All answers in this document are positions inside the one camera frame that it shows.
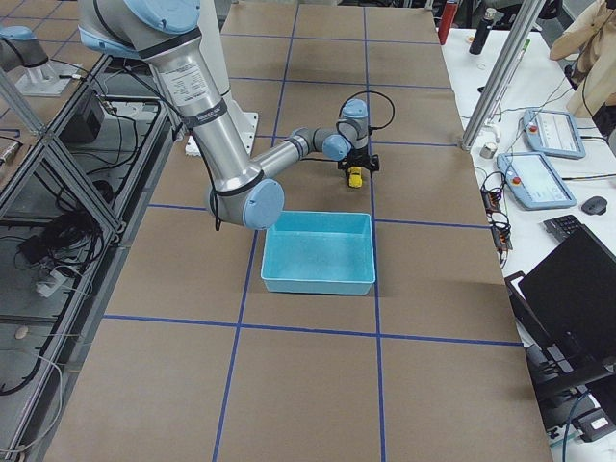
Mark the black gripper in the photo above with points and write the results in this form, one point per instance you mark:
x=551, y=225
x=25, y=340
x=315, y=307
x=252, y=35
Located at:
x=358, y=161

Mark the yellow beetle toy car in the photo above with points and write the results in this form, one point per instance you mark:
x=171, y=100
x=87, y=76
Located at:
x=354, y=177

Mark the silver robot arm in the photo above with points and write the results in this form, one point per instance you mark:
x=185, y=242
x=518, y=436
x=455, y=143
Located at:
x=165, y=35

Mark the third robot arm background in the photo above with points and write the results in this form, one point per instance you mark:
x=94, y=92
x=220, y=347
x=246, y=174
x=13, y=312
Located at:
x=21, y=48

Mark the light blue plastic bin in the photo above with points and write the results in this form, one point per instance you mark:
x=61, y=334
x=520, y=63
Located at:
x=323, y=253

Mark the small metal cylinder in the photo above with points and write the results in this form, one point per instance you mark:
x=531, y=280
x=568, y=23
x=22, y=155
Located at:
x=488, y=150

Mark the black usb hub board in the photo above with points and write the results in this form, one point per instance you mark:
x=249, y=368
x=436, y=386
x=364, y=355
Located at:
x=497, y=219

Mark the lower teach pendant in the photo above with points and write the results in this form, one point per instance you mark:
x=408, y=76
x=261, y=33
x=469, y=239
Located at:
x=534, y=182

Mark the teach pendant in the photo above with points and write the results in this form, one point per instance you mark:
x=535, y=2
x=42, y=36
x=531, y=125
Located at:
x=553, y=133
x=534, y=182

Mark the black bottle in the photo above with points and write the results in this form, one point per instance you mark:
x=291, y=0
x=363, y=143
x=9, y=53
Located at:
x=482, y=31

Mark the upper teach pendant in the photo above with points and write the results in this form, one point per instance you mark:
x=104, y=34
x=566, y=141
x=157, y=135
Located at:
x=553, y=133

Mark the black keyboard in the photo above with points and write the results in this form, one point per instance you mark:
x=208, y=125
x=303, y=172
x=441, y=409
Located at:
x=562, y=227

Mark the black computer mouse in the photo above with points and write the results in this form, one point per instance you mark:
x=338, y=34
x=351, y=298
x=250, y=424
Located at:
x=594, y=206

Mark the black laptop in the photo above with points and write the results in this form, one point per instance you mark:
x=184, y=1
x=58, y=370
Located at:
x=570, y=299

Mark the white pedestal column base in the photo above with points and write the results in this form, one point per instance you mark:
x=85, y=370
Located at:
x=236, y=115

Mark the aluminium frame post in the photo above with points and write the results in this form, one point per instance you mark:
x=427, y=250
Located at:
x=488, y=99

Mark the aluminium side frame rack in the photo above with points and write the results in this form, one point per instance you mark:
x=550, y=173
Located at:
x=75, y=170

